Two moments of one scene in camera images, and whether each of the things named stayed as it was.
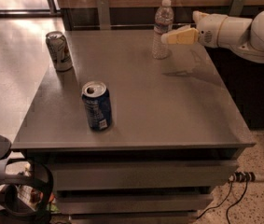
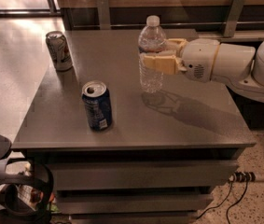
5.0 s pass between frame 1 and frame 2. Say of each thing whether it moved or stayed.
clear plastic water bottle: moved
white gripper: moved
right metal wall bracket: stayed
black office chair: stayed
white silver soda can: stayed
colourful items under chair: stayed
